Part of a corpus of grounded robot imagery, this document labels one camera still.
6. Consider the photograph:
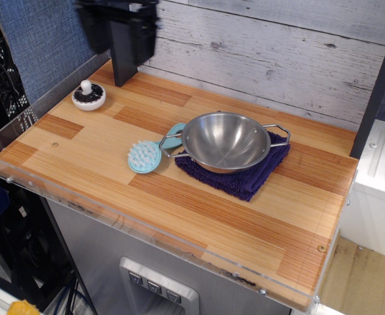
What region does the teal scrub brush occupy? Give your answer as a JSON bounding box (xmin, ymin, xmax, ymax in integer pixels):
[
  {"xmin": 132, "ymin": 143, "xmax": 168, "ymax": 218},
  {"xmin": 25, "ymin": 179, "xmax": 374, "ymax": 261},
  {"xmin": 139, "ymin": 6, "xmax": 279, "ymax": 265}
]
[{"xmin": 127, "ymin": 123, "xmax": 186, "ymax": 174}]

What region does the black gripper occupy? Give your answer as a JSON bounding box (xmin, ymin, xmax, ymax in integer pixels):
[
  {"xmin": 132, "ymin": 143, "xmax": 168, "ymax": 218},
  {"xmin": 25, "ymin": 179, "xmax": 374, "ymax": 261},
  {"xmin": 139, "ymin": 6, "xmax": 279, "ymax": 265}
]
[{"xmin": 76, "ymin": 1, "xmax": 159, "ymax": 65}]

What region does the dark left post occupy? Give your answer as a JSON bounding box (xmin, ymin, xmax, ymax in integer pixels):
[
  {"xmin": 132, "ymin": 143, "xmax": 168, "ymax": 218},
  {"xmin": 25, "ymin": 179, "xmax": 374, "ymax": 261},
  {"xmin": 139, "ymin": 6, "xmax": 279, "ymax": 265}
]
[{"xmin": 110, "ymin": 22, "xmax": 137, "ymax": 87}]

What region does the steel bowl with handles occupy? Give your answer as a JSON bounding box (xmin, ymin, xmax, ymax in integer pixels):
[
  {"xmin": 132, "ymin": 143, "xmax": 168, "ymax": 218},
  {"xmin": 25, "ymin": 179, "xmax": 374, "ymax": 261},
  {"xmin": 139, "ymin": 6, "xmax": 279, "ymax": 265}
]
[{"xmin": 159, "ymin": 112, "xmax": 291, "ymax": 174}]

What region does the dark post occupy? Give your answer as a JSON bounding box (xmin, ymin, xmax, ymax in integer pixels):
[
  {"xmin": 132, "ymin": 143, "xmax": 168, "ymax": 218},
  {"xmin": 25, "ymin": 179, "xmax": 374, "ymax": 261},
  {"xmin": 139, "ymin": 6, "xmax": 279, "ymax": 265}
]
[
  {"xmin": 350, "ymin": 56, "xmax": 385, "ymax": 159},
  {"xmin": 110, "ymin": 22, "xmax": 137, "ymax": 87}
]

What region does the dark right post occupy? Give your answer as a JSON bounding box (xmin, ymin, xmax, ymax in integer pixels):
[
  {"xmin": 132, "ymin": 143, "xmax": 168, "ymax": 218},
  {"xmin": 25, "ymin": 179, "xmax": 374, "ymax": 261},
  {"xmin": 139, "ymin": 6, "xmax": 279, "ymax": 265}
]
[{"xmin": 350, "ymin": 56, "xmax": 385, "ymax": 159}]

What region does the silver button panel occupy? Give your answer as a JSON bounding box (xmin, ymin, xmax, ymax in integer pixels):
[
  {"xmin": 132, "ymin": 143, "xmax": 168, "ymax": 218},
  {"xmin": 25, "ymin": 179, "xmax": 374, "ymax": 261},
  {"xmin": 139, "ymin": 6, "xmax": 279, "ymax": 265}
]
[{"xmin": 119, "ymin": 257, "xmax": 200, "ymax": 314}]

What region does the purple folded cloth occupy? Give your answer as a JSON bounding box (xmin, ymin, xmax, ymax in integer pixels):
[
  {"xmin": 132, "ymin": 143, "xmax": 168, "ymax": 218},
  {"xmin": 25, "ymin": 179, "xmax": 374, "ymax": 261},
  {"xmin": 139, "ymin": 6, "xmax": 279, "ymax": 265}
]
[{"xmin": 175, "ymin": 144, "xmax": 290, "ymax": 201}]

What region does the black and white round brush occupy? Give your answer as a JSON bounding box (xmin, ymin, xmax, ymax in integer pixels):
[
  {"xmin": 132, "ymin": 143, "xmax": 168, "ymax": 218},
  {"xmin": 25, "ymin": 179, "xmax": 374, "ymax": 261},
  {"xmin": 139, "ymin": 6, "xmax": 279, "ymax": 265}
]
[{"xmin": 72, "ymin": 79, "xmax": 106, "ymax": 112}]

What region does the white aluminium block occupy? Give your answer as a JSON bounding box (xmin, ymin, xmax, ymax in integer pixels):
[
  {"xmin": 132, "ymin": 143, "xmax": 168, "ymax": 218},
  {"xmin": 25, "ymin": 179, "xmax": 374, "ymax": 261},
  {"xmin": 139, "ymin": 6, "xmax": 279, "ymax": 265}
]
[{"xmin": 339, "ymin": 120, "xmax": 385, "ymax": 255}]

